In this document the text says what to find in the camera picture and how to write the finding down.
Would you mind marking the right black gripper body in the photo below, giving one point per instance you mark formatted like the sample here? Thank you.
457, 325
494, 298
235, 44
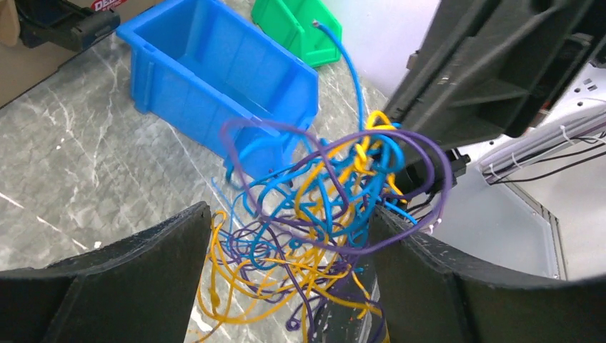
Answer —
486, 68

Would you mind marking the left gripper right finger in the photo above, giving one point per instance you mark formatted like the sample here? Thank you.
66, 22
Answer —
432, 292

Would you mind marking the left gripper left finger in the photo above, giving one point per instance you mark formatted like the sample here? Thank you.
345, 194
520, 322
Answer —
138, 289

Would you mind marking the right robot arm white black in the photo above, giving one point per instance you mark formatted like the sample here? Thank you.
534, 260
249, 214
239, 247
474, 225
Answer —
579, 111

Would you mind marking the green plastic bin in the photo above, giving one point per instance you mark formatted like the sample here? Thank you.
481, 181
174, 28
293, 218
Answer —
290, 24

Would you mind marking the blue plastic bin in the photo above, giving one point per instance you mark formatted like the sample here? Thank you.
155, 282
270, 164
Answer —
201, 67

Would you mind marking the tan open toolbox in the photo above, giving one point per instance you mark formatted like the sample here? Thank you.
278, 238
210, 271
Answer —
38, 37

